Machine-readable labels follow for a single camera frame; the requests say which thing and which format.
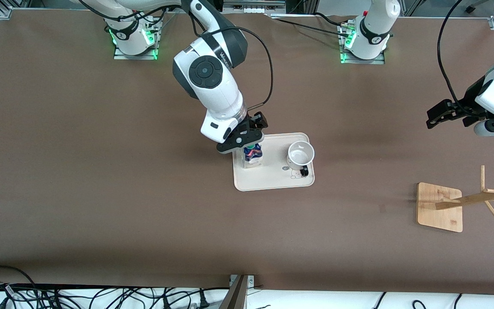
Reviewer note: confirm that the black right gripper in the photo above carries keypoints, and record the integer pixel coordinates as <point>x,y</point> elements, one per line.
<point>257,122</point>

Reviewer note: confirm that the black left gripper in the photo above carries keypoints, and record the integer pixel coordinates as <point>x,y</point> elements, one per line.
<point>471,101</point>

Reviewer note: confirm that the blue white milk carton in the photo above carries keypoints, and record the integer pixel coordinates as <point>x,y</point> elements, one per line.
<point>253,159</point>

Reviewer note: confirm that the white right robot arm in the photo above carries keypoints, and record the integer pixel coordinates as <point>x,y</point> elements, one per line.
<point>212,90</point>

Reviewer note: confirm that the cream rabbit print tray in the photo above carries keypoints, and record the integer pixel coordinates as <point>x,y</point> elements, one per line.
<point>272,178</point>

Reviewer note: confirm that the wooden mug tree stand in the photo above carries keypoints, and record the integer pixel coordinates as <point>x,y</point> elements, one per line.
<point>440,219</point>

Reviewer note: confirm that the grey metal rack device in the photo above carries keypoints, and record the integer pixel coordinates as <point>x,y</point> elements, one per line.
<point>253,5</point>

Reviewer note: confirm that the white sheet below table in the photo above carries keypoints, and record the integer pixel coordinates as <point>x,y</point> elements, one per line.
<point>315,301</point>

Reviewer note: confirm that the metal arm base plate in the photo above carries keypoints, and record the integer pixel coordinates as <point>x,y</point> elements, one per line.
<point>120,53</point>
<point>360,61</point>

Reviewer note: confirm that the aluminium profile post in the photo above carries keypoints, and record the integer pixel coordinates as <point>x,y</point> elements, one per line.
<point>238,298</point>

